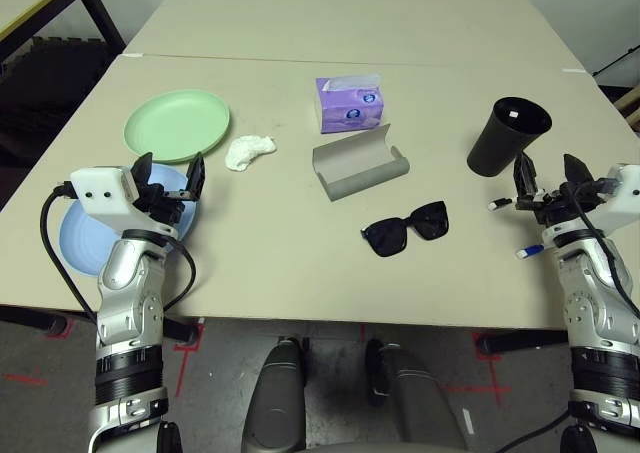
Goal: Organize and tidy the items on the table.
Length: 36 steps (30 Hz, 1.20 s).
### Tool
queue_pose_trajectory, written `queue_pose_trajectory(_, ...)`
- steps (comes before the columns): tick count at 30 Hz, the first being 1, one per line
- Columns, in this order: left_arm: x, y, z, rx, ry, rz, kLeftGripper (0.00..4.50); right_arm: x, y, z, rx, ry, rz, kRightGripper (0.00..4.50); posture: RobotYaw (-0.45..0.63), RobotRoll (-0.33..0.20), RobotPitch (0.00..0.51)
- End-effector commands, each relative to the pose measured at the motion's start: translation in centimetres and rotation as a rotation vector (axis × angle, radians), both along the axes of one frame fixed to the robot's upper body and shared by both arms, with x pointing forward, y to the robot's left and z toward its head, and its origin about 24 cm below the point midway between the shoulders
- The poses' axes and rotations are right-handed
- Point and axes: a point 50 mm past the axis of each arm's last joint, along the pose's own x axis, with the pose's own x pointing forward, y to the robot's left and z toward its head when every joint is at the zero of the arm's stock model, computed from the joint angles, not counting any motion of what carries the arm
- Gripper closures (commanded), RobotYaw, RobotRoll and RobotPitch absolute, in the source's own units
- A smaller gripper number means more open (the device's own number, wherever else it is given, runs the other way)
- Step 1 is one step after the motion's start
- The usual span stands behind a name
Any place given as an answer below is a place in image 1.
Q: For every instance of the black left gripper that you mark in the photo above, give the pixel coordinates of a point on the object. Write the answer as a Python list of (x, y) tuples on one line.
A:
[(160, 208)]

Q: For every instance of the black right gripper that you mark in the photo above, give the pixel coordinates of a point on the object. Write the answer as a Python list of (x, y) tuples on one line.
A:
[(555, 208)]

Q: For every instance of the white marker with blue cap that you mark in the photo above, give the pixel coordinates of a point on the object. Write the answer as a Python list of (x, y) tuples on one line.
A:
[(532, 250)]

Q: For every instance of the white tissue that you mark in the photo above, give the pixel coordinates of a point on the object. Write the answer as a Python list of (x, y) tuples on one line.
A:
[(247, 150)]

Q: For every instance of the blue plastic plate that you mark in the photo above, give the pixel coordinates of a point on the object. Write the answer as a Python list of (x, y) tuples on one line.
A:
[(82, 238)]

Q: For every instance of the black sunglasses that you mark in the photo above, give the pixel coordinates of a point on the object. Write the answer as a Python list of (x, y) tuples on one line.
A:
[(390, 238)]

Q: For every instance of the grey glasses case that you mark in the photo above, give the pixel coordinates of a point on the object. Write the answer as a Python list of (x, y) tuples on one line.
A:
[(360, 168)]

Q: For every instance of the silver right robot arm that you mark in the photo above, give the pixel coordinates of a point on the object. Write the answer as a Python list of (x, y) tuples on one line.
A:
[(585, 313)]

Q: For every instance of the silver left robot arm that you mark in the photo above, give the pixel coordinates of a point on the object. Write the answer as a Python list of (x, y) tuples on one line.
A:
[(130, 293)]

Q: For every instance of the green plastic plate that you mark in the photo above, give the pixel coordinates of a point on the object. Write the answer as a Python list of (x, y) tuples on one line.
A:
[(175, 123)]

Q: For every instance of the white marker with black cap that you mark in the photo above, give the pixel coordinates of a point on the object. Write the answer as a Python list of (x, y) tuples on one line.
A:
[(500, 204)]

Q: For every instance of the black plastic cup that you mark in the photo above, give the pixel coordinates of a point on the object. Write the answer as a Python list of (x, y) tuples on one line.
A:
[(492, 143)]

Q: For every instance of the thin black rod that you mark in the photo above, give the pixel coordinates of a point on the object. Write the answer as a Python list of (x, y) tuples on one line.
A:
[(617, 62)]

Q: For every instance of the black foam mats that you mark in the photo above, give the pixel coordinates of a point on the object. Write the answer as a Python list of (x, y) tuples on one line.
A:
[(50, 78)]

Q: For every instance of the red floor tape cross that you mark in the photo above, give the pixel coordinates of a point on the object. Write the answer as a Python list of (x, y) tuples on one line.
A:
[(186, 358), (495, 373)]

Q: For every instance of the purple tissue box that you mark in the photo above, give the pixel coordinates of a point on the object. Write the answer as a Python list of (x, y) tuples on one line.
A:
[(350, 113)]

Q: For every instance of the grey robot left leg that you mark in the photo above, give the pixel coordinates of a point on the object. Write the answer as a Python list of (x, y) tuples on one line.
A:
[(275, 398)]

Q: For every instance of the grey robot leg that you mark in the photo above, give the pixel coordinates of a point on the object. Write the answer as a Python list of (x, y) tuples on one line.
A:
[(420, 398), (275, 398)]

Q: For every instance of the red floor tape strip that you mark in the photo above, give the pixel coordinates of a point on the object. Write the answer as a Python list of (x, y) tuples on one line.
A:
[(25, 379)]

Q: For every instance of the grey robot right leg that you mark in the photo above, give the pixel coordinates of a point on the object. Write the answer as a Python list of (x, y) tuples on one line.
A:
[(420, 398)]

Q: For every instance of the white floor tape strip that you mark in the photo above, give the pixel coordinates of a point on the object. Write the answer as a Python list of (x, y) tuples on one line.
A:
[(467, 422)]

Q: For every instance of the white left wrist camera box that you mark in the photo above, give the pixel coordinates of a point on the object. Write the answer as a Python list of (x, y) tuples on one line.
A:
[(100, 188)]

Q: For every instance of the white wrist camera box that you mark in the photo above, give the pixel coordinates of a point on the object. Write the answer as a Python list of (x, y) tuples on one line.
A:
[(622, 208), (100, 188)]

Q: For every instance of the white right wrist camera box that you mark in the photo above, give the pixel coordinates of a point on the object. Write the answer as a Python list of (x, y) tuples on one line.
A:
[(622, 208)]

